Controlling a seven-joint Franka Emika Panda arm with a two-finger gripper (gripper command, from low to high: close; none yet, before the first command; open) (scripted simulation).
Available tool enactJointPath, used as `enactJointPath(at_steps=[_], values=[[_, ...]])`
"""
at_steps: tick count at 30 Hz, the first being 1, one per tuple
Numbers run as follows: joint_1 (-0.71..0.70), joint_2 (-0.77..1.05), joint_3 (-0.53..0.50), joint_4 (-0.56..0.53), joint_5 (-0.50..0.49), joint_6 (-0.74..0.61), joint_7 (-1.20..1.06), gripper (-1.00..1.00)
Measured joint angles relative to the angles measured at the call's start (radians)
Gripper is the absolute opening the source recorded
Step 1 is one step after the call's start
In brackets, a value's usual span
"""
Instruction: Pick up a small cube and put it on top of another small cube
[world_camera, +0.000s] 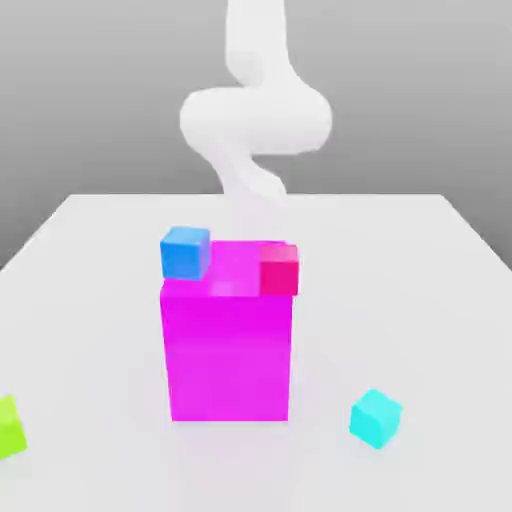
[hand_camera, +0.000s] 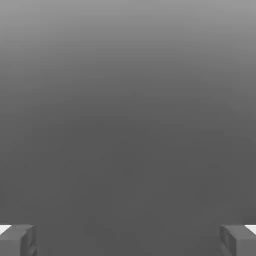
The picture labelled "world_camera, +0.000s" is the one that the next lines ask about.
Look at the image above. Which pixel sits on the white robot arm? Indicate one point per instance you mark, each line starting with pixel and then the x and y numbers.
pixel 256 120

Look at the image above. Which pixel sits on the small red cube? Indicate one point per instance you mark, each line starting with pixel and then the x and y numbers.
pixel 279 276

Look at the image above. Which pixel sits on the small blue cube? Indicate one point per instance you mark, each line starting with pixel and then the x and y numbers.
pixel 182 256

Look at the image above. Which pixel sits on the small cyan cube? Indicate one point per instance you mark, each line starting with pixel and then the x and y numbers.
pixel 374 420

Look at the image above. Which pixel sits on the small green cube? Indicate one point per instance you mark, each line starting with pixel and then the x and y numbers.
pixel 10 428

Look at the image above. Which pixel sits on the large magenta box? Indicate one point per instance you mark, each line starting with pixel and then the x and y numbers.
pixel 228 352

